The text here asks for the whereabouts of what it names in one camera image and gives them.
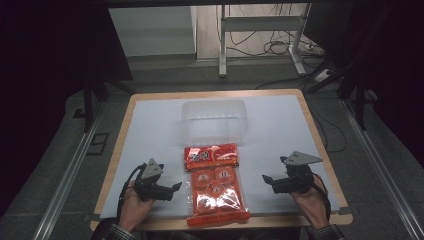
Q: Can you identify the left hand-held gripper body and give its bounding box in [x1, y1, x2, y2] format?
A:
[133, 158, 175, 203]

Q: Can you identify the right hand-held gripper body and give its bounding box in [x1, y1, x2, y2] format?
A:
[272, 150, 324, 195]

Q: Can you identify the orange red snack packet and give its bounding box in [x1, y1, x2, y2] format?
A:
[183, 143, 251, 228]

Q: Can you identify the clear plastic container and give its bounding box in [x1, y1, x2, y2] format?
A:
[180, 98, 248, 147]

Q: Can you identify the person's left hand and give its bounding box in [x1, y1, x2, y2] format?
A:
[117, 180, 156, 233]

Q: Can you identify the person's right hand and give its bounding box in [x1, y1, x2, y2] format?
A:
[289, 173, 330, 231]

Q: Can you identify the wooden table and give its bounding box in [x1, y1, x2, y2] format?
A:
[89, 88, 354, 233]

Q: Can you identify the white table mat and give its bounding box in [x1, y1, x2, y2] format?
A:
[99, 94, 341, 220]

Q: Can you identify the black floor socket plate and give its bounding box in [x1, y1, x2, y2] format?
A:
[86, 132, 110, 156]

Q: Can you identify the black tripod stand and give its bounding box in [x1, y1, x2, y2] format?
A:
[72, 74, 136, 134]
[304, 56, 379, 132]

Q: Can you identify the white power strip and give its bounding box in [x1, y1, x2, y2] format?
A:
[313, 68, 332, 83]

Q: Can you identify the pale grey panel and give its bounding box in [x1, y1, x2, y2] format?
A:
[108, 5, 198, 58]

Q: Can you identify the dark curtain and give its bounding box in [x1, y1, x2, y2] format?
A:
[0, 0, 134, 218]
[304, 0, 424, 168]

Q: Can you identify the white metal stand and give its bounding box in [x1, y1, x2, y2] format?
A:
[218, 3, 313, 78]

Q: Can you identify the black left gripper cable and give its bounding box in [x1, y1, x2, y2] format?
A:
[116, 162, 148, 222]

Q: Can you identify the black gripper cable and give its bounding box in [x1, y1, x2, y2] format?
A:
[116, 162, 148, 222]
[312, 173, 333, 222]

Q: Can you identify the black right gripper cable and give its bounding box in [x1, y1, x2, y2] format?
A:
[312, 173, 333, 222]

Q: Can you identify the black floor cable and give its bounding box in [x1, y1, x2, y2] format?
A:
[308, 104, 348, 154]

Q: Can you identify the metal floor rail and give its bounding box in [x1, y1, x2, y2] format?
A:
[339, 99, 424, 240]
[30, 106, 105, 240]

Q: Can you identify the black floor cables tangle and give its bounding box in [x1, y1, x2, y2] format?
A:
[225, 3, 323, 58]

